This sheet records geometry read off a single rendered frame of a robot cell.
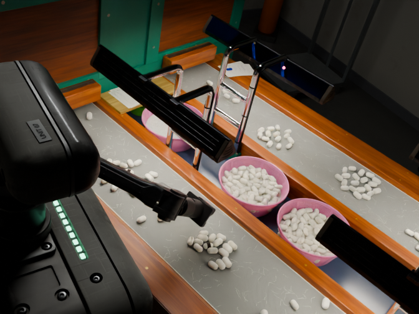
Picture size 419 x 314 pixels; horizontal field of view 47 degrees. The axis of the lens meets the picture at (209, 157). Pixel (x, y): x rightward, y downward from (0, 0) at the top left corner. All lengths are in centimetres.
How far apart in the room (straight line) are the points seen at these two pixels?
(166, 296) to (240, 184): 57
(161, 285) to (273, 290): 34
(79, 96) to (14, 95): 142
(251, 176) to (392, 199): 57
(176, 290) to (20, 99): 99
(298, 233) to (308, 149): 50
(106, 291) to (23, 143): 21
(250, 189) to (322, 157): 41
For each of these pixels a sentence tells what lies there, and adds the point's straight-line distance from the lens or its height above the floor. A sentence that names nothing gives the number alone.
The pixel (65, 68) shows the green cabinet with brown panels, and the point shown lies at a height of 93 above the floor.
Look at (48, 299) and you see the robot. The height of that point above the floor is 145.
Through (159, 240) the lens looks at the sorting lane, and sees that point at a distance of 157.
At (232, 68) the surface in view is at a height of 78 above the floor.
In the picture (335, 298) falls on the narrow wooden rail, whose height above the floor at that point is 76.
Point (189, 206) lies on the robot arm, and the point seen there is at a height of 96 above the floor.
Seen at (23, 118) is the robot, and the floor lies 164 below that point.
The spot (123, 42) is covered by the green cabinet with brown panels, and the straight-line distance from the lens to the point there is 206.
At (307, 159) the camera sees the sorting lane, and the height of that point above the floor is 74.
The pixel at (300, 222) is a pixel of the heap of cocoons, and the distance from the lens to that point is 177.
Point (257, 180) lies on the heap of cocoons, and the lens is 184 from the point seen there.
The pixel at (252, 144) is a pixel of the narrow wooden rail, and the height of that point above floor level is 76.
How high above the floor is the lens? 194
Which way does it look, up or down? 40 degrees down
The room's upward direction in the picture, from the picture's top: 13 degrees clockwise
